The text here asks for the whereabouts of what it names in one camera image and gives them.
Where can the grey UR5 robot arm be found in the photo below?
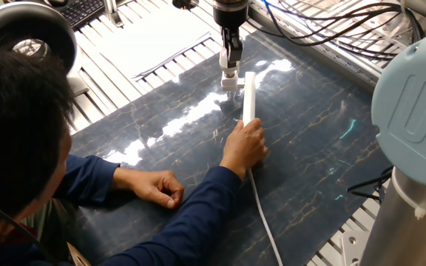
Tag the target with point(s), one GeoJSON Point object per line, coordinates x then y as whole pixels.
{"type": "Point", "coordinates": [412, 118]}

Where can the black keyboard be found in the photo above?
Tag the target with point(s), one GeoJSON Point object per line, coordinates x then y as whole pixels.
{"type": "Point", "coordinates": [81, 11]}

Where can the left forearm blue sleeve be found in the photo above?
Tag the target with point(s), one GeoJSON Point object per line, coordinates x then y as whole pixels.
{"type": "Point", "coordinates": [87, 181]}

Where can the person's left hand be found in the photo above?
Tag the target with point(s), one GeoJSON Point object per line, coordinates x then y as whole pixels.
{"type": "Point", "coordinates": [154, 186]}

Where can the white power strip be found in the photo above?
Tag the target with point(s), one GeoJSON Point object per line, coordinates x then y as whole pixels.
{"type": "Point", "coordinates": [249, 98]}

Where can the white paper stack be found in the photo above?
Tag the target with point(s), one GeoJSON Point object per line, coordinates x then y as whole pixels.
{"type": "Point", "coordinates": [154, 40]}

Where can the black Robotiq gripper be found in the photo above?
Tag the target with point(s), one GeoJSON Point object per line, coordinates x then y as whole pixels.
{"type": "Point", "coordinates": [230, 18]}

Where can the aluminium corner bracket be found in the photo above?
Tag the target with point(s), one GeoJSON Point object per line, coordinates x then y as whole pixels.
{"type": "Point", "coordinates": [351, 244]}

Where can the person's right hand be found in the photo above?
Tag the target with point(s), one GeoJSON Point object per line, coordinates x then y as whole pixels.
{"type": "Point", "coordinates": [244, 149]}

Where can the aluminium post with bracket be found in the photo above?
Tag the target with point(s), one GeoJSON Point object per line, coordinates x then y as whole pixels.
{"type": "Point", "coordinates": [111, 11]}

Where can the dark blue marble mat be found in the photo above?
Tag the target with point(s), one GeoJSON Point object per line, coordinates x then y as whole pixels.
{"type": "Point", "coordinates": [309, 147]}

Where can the right forearm blue sleeve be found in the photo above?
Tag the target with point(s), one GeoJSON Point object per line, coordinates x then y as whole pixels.
{"type": "Point", "coordinates": [187, 218]}

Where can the white bulb holder adapter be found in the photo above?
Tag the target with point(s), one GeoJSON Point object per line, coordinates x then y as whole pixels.
{"type": "Point", "coordinates": [229, 84]}

